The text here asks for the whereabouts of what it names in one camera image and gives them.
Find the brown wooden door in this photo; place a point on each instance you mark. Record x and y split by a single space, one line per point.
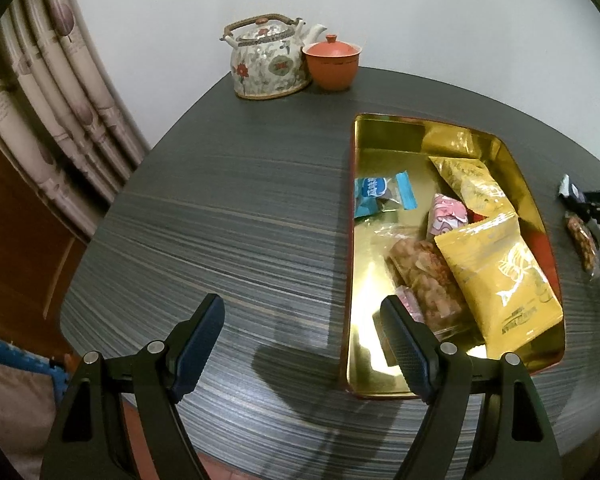
20 260

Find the navy and white long packet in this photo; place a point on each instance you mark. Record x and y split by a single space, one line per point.
567 187

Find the grey cloth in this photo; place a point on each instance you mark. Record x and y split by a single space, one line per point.
10 405

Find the blue candy packet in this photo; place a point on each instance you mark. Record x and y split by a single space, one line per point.
375 192

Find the orange lidded clay cup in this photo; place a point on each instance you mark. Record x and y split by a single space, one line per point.
330 72

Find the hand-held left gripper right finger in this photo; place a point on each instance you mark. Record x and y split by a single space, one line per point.
407 352

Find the floral ceramic teapot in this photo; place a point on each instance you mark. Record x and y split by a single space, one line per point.
265 70

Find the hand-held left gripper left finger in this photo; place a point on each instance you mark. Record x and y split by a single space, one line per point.
197 350

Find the blue foam mat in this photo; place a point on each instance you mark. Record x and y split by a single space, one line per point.
10 362

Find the clear nut brittle packet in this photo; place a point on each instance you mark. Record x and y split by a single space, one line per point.
582 250
425 280

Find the beige patterned curtain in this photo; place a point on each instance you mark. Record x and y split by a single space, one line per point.
55 110

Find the yellow snack packet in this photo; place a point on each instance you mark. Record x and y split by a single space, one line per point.
500 280
472 185

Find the red tin box gold inside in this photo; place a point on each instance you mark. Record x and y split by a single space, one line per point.
385 150

